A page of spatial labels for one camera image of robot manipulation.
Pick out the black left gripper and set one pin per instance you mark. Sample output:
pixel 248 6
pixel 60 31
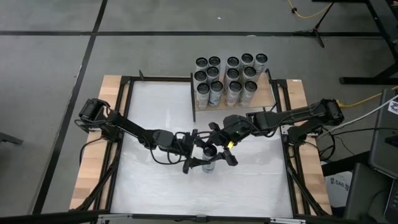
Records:
pixel 174 143

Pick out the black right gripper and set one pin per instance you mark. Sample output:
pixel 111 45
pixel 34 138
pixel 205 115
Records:
pixel 236 129

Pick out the white Celsius Arctic Vibe can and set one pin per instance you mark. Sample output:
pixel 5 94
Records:
pixel 210 151
pixel 216 86
pixel 261 58
pixel 214 61
pixel 212 71

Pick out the white Celsius Peach Vibe can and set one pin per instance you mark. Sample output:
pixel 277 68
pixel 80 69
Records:
pixel 235 86
pixel 233 61

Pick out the Celsius can with red band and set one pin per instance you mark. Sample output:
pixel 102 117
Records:
pixel 232 74

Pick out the white Celsius beverage can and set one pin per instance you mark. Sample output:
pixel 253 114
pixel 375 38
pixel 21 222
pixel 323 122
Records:
pixel 249 71
pixel 247 58

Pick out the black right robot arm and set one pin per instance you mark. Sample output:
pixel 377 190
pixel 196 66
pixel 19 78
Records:
pixel 295 116

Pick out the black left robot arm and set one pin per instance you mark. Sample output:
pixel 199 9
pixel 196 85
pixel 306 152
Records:
pixel 130 127

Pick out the white glossy table sheet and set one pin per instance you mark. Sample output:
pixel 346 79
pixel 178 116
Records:
pixel 242 193

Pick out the wooden tray board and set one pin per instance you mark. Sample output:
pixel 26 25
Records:
pixel 264 93

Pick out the white cardboard box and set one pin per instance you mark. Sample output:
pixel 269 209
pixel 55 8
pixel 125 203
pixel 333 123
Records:
pixel 337 189

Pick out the dark grey chair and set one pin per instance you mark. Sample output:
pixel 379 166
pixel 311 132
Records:
pixel 363 193

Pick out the black tripod stand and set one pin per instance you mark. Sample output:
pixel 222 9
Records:
pixel 314 31

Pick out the grey computer case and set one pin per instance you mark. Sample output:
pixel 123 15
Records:
pixel 382 140

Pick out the grey chair base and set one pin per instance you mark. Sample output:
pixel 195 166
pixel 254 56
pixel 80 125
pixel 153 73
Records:
pixel 9 139

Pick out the black desk frame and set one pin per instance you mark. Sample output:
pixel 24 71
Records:
pixel 367 80

